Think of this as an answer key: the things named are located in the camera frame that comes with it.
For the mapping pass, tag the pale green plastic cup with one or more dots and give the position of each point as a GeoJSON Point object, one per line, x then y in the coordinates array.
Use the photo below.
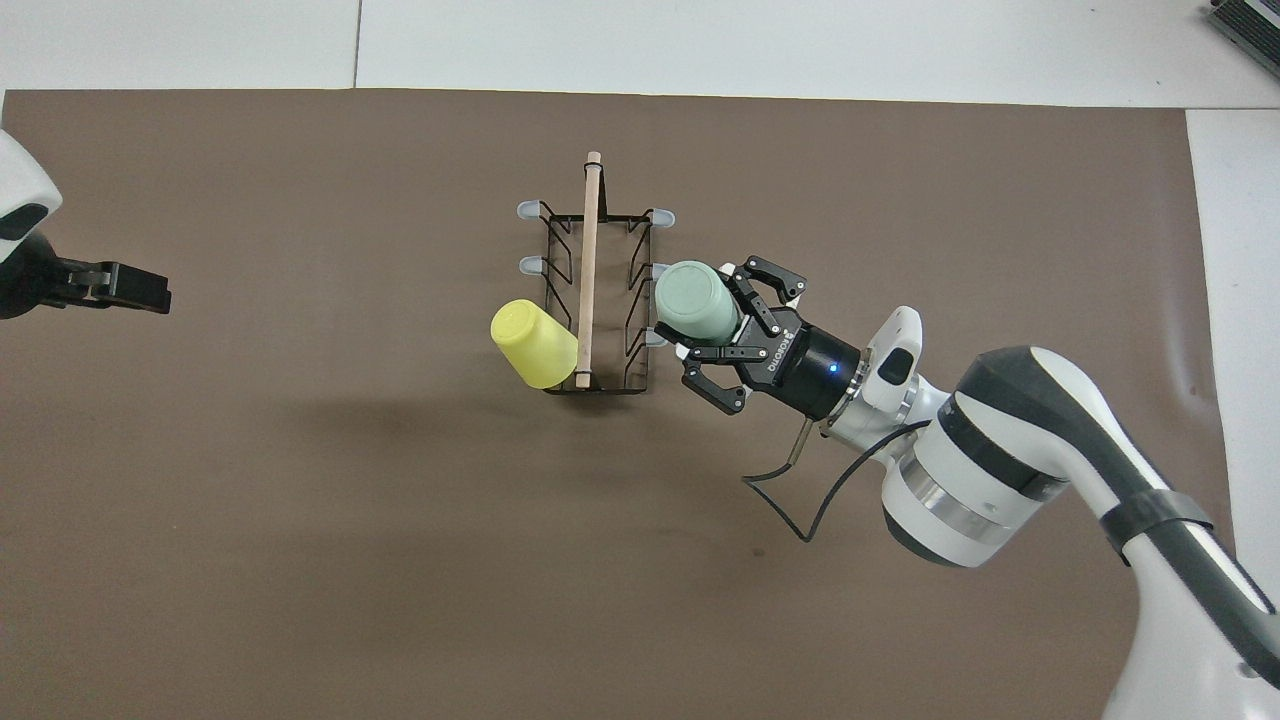
{"type": "Point", "coordinates": [695, 300]}

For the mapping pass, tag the yellow plastic cup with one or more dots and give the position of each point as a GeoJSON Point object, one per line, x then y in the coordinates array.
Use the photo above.
{"type": "Point", "coordinates": [535, 345]}

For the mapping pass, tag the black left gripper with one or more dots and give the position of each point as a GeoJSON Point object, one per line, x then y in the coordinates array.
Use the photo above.
{"type": "Point", "coordinates": [30, 285]}

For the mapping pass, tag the brown table mat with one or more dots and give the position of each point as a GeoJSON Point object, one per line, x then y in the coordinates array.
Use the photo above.
{"type": "Point", "coordinates": [350, 520]}

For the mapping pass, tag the grey green ribbed device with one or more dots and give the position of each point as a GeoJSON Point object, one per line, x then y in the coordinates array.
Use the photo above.
{"type": "Point", "coordinates": [1250, 22]}

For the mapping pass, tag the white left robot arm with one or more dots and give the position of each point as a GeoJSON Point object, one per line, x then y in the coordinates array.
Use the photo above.
{"type": "Point", "coordinates": [20, 190]}

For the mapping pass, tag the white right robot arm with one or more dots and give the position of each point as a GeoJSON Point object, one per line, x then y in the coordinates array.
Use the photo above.
{"type": "Point", "coordinates": [1000, 450]}

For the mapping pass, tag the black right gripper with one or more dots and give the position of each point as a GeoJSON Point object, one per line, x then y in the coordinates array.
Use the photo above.
{"type": "Point", "coordinates": [805, 365]}

